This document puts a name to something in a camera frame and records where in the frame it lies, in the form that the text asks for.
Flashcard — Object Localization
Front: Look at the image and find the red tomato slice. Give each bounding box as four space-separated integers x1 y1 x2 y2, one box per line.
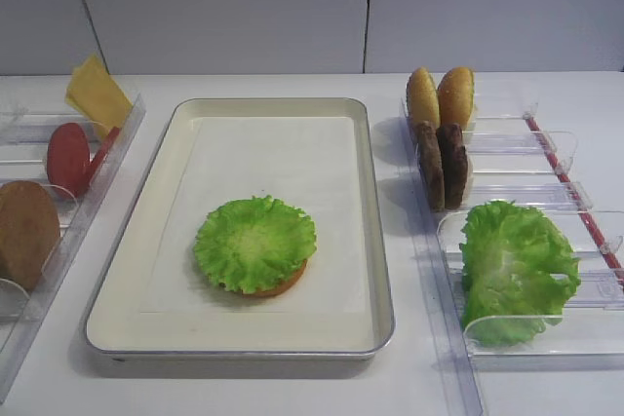
85 127 121 182
46 123 90 198

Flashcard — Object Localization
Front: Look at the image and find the green lettuce leaf on bun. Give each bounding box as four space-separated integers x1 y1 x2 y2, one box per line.
193 196 317 280

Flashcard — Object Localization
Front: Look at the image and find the left brown meat patty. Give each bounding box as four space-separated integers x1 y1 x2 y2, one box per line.
415 121 445 211

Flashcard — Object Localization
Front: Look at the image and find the brown meat patty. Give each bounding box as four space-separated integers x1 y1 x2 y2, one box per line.
415 121 445 211
436 123 468 209

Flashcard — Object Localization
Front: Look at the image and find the right brown meat patty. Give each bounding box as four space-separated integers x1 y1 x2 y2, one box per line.
436 123 468 209

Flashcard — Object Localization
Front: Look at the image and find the green lettuce leaf in rack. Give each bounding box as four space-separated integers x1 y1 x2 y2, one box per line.
460 201 581 347

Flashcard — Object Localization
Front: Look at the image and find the yellow cheese slice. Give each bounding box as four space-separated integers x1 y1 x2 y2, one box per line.
65 54 133 141

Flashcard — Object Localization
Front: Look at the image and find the red tomato slice in rack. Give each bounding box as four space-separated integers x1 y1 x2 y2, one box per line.
46 123 90 198

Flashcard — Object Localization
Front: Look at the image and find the metal baking tray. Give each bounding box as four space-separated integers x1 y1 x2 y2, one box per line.
85 97 395 359

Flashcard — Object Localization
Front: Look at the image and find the bottom bun on tray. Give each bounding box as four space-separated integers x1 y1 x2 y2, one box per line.
217 257 309 298

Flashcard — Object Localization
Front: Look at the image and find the left sesame bun half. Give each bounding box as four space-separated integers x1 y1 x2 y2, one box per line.
406 67 441 129

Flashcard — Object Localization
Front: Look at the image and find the sesame bun half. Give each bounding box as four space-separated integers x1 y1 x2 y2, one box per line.
406 67 441 129
437 66 474 131

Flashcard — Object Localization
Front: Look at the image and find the right sesame bun half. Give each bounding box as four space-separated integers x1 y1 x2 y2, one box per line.
437 66 474 131

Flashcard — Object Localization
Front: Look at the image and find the clear acrylic right rack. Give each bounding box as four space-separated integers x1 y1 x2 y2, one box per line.
401 82 623 415

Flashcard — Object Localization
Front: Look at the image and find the clear acrylic rack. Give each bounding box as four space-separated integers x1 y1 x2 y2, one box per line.
401 82 623 415
1 95 145 399

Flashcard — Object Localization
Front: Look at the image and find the red rod on right rack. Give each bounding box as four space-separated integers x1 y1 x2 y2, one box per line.
524 115 623 283

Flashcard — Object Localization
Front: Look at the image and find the brown bun in left rack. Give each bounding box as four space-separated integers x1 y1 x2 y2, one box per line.
1 180 60 292

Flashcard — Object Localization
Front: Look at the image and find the clear acrylic left rack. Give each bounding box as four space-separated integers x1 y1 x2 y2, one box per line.
1 95 145 399

